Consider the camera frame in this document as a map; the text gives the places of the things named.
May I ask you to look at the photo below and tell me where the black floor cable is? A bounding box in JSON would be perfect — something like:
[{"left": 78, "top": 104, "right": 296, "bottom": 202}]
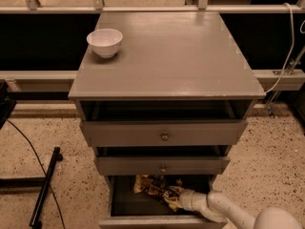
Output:
[{"left": 5, "top": 119, "right": 67, "bottom": 229}]

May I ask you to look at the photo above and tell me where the upper metal rail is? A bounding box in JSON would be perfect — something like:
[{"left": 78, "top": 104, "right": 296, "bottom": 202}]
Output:
[{"left": 0, "top": 5, "right": 305, "bottom": 15}]

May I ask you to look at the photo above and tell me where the grey top drawer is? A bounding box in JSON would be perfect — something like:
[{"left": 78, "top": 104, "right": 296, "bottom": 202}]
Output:
[{"left": 80, "top": 120, "right": 247, "bottom": 147}]

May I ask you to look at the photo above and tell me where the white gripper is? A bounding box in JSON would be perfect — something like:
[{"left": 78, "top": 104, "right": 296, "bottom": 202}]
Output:
[{"left": 179, "top": 189, "right": 209, "bottom": 212}]

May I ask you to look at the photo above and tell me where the metal bracket stand right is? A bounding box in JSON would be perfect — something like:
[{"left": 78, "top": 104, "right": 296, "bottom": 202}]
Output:
[{"left": 265, "top": 46, "right": 305, "bottom": 118}]

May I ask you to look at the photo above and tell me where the grey bottom drawer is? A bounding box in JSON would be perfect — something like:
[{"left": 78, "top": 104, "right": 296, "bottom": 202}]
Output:
[{"left": 99, "top": 176, "right": 227, "bottom": 229}]

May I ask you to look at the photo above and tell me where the white ceramic bowl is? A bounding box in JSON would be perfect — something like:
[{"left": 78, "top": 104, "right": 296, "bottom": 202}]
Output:
[{"left": 87, "top": 29, "right": 123, "bottom": 58}]

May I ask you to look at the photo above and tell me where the black equipment at left edge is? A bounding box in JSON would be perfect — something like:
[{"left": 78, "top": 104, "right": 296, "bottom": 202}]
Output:
[{"left": 0, "top": 82, "right": 16, "bottom": 129}]

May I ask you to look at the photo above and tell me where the brown chip bag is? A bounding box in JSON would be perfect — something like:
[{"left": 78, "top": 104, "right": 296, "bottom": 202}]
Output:
[{"left": 133, "top": 175, "right": 184, "bottom": 212}]

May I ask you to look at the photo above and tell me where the grey wooden drawer cabinet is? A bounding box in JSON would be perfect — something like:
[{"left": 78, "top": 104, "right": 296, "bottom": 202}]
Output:
[{"left": 68, "top": 10, "right": 267, "bottom": 177}]

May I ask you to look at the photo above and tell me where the black floor stand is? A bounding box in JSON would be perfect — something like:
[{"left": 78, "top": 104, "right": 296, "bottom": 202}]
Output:
[{"left": 0, "top": 147, "right": 63, "bottom": 229}]

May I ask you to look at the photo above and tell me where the grey drawer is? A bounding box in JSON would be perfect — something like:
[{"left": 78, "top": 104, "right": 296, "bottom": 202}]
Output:
[
  {"left": 80, "top": 120, "right": 247, "bottom": 147},
  {"left": 94, "top": 156, "right": 230, "bottom": 176},
  {"left": 99, "top": 176, "right": 227, "bottom": 229}
]

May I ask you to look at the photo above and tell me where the white hanging cable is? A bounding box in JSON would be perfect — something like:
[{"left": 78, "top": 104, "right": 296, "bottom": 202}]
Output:
[{"left": 264, "top": 2, "right": 296, "bottom": 94}]

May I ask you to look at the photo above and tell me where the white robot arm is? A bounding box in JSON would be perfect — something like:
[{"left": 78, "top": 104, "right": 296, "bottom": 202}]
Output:
[{"left": 179, "top": 189, "right": 303, "bottom": 229}]

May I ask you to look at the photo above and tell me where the grey middle drawer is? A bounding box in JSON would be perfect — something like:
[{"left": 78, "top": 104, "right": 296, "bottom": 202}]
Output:
[{"left": 94, "top": 156, "right": 230, "bottom": 176}]

